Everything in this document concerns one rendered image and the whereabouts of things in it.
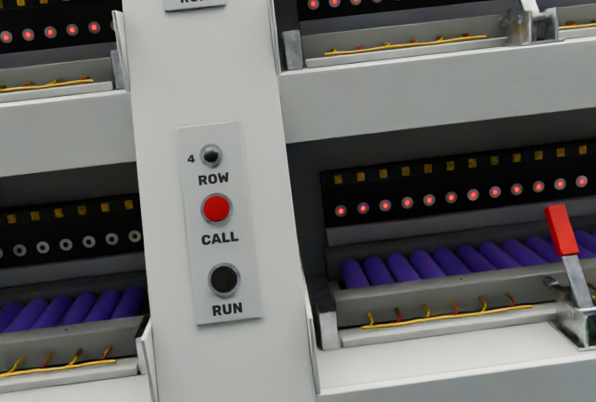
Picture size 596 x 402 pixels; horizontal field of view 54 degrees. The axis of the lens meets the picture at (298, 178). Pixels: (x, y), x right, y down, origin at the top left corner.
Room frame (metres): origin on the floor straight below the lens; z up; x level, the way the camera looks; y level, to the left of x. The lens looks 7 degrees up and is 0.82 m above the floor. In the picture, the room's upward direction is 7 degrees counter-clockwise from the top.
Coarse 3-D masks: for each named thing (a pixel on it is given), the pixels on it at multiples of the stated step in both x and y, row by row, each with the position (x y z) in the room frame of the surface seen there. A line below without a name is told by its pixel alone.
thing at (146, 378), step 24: (48, 264) 0.52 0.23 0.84; (72, 264) 0.52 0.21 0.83; (96, 264) 0.52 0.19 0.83; (120, 264) 0.52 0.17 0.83; (144, 264) 0.53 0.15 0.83; (144, 336) 0.34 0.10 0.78; (96, 360) 0.43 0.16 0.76; (120, 360) 0.43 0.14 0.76; (144, 360) 0.40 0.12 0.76; (72, 384) 0.40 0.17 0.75; (96, 384) 0.40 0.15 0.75; (120, 384) 0.39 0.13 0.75; (144, 384) 0.39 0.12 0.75
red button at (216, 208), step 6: (210, 198) 0.35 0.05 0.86; (216, 198) 0.35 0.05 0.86; (222, 198) 0.35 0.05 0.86; (204, 204) 0.35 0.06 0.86; (210, 204) 0.35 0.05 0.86; (216, 204) 0.35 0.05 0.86; (222, 204) 0.35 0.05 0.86; (228, 204) 0.35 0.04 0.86; (204, 210) 0.35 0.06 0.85; (210, 210) 0.35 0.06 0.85; (216, 210) 0.35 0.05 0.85; (222, 210) 0.35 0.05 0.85; (228, 210) 0.35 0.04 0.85; (210, 216) 0.35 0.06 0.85; (216, 216) 0.35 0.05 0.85; (222, 216) 0.35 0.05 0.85
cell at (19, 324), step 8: (32, 304) 0.49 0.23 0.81; (40, 304) 0.49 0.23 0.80; (48, 304) 0.50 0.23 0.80; (24, 312) 0.47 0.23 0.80; (32, 312) 0.48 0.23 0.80; (40, 312) 0.48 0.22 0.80; (16, 320) 0.46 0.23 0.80; (24, 320) 0.46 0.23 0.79; (32, 320) 0.47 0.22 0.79; (8, 328) 0.45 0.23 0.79; (16, 328) 0.45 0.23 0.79; (24, 328) 0.45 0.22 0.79
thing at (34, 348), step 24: (0, 336) 0.43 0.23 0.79; (24, 336) 0.42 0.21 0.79; (48, 336) 0.42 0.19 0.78; (72, 336) 0.42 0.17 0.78; (96, 336) 0.42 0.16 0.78; (120, 336) 0.42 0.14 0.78; (0, 360) 0.42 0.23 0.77; (24, 360) 0.42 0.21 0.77; (48, 360) 0.41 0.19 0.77; (72, 360) 0.42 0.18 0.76
